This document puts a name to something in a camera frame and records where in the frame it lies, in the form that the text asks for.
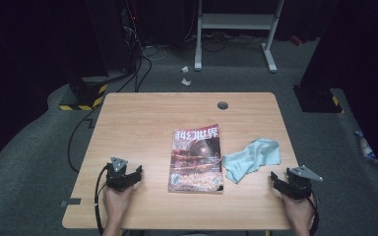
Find person's left hand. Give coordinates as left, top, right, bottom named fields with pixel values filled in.
left=101, top=185, right=135, bottom=224

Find black base with yellow mark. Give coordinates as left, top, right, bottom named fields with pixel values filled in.
left=291, top=85, right=346, bottom=114

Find blue white packet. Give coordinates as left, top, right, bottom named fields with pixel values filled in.
left=353, top=129, right=378, bottom=163

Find dark equipment rack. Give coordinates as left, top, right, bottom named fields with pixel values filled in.
left=86, top=0, right=139, bottom=75

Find light blue cloth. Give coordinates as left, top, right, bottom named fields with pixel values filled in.
left=220, top=137, right=282, bottom=185

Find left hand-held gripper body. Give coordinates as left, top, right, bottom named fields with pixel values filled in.
left=104, top=155, right=130, bottom=194

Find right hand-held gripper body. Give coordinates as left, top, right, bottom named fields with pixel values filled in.
left=284, top=164, right=324, bottom=201

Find black floor cable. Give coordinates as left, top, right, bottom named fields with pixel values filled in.
left=66, top=103, right=103, bottom=174

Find red floor object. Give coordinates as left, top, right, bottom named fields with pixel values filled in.
left=289, top=33, right=305, bottom=47

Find black cables under stand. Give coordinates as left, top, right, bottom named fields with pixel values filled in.
left=183, top=29, right=268, bottom=54

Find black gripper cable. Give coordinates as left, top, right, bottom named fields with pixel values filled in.
left=93, top=163, right=110, bottom=236
left=306, top=188, right=321, bottom=236

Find red cover magazine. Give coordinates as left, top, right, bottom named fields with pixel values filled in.
left=166, top=123, right=225, bottom=195

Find grey tape strip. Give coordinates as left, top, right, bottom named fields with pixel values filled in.
left=59, top=197, right=83, bottom=208

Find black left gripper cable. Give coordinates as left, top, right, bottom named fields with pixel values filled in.
left=93, top=163, right=110, bottom=236

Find tangled cable bundle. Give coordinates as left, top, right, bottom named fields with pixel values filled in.
left=117, top=0, right=165, bottom=93

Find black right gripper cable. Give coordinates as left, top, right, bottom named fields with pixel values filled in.
left=306, top=188, right=321, bottom=236

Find white metal stand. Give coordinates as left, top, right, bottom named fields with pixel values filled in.
left=193, top=0, right=285, bottom=74

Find black yellow striped base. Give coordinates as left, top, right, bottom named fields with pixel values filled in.
left=58, top=76, right=109, bottom=112

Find person's right hand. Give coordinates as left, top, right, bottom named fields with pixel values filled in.
left=280, top=192, right=317, bottom=233

